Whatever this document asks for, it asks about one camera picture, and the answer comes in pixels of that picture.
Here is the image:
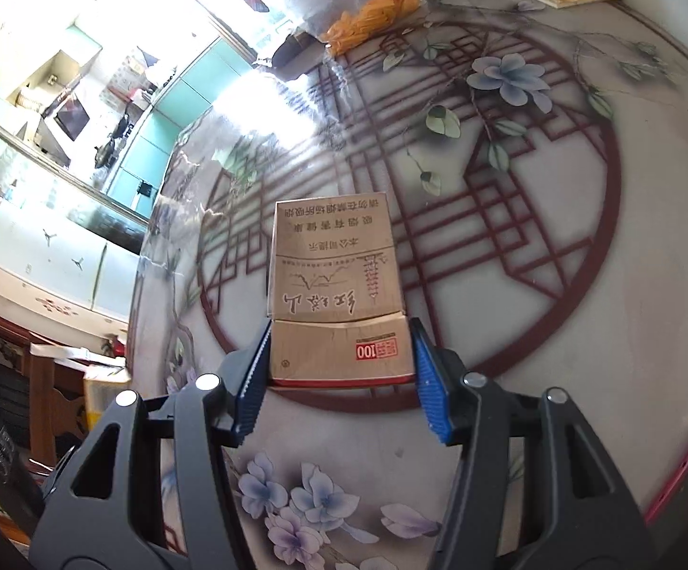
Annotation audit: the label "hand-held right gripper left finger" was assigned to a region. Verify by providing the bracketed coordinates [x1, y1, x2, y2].
[29, 319, 274, 570]

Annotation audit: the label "clear bag of orange snacks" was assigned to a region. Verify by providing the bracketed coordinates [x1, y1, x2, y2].
[302, 0, 428, 60]

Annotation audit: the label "dark brown snack packet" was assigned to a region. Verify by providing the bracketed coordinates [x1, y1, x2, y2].
[255, 32, 327, 72]

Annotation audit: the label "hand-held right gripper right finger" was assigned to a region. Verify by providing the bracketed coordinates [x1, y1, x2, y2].
[409, 317, 657, 570]

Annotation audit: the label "teal kitchen base cabinets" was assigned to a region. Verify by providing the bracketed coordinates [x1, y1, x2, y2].
[106, 36, 250, 220]

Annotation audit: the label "brown cigarette box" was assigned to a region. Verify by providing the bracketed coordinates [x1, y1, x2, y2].
[266, 193, 416, 391]

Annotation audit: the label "black range hood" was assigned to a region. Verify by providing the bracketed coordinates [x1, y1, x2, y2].
[50, 95, 92, 140]

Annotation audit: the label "white refrigerator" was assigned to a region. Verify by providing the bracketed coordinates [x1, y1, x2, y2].
[0, 202, 143, 324]

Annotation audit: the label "carved wooden chair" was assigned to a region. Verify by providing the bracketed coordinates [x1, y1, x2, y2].
[26, 344, 119, 464]

